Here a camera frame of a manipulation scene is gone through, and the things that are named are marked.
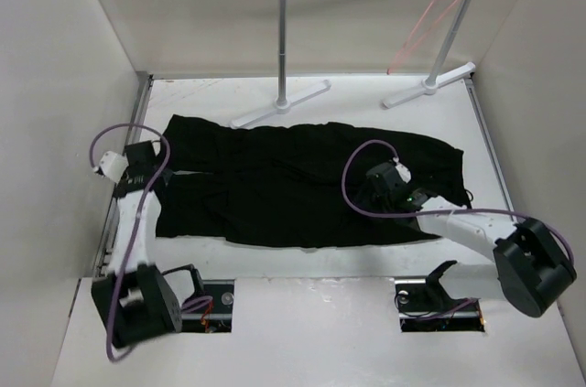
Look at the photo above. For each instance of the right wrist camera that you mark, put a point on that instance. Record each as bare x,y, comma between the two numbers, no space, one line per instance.
402,171

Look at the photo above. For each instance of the black trousers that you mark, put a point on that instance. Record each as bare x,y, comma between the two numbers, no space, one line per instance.
293,187

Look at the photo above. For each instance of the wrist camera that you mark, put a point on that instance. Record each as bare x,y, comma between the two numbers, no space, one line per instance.
112,166
402,171

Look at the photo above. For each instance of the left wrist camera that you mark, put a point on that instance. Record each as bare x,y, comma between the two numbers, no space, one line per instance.
112,166

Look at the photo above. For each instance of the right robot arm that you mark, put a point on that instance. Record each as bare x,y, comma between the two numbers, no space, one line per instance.
527,266

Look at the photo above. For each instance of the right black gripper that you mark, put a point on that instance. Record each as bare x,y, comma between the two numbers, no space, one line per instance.
364,194

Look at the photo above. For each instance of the pink wire hanger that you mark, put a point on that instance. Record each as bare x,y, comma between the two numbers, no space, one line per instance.
430,18

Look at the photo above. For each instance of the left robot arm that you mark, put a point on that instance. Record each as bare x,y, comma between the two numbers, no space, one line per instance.
135,300

